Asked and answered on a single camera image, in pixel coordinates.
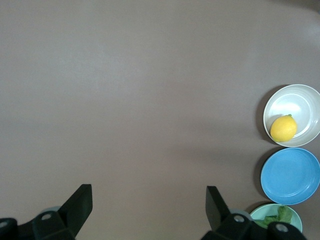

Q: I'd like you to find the yellow lemon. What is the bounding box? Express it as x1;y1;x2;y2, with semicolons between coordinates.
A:
269;113;298;143

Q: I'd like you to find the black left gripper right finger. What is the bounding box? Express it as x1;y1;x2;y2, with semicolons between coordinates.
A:
200;185;254;240

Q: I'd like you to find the light green plate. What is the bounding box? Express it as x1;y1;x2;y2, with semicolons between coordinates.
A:
249;203;303;234

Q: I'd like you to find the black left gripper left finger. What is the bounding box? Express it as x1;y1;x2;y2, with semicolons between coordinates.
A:
32;184;94;240

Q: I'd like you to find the blue plate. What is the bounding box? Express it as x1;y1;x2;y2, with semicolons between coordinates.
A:
260;147;320;205

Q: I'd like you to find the beige white plate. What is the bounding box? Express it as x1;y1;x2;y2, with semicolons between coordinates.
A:
262;83;320;148

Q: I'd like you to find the green lettuce leaf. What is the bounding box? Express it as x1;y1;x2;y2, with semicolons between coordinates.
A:
254;205;294;229

